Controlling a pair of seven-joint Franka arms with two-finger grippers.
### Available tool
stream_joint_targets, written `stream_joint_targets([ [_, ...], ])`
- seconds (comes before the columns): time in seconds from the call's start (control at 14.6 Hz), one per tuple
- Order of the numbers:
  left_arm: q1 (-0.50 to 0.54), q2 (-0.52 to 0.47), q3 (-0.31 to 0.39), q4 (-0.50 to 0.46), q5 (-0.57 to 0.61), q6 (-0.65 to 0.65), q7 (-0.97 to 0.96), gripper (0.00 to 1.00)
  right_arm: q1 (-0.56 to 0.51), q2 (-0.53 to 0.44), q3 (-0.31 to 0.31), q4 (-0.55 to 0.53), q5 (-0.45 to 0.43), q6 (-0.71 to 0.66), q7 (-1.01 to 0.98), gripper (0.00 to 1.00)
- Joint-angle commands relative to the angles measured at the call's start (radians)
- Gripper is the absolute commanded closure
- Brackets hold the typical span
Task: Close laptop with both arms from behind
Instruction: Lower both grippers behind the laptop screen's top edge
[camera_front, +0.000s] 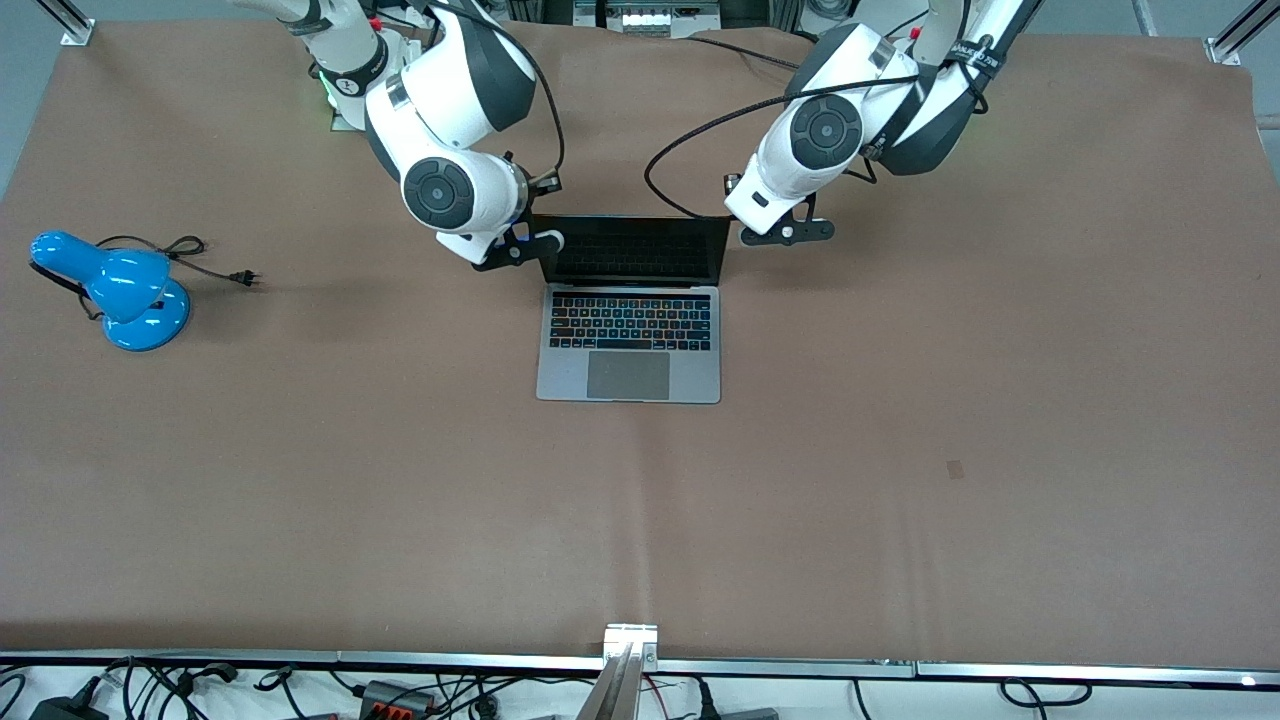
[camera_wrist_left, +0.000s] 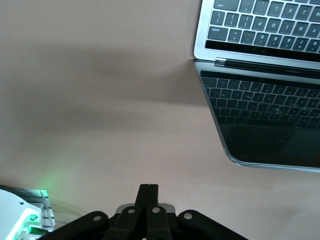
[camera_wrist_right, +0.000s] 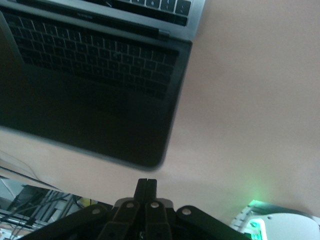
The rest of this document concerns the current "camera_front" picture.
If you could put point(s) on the silver grey laptop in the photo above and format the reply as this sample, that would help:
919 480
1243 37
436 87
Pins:
628 375

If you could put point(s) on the brown table mat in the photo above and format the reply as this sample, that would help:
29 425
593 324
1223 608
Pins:
300 500

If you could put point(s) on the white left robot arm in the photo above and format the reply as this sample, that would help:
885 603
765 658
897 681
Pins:
825 130

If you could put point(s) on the aluminium table edge rail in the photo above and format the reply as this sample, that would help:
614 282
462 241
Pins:
300 660

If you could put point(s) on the aluminium corner bracket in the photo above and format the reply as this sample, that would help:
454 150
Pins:
1230 45
78 34

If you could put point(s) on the grey control box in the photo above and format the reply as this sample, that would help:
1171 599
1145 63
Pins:
645 20

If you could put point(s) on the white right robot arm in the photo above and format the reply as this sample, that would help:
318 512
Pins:
470 90

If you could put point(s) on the black orange connector box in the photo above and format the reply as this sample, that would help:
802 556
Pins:
395 695

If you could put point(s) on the aluminium camera mount profile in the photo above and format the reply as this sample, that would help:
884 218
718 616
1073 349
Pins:
620 680

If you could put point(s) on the flat black adapter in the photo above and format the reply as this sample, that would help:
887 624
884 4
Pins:
745 714

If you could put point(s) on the blue desk lamp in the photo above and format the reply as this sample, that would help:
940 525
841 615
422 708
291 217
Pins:
130 290

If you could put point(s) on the black power adapter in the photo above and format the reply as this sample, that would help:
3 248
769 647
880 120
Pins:
65 708

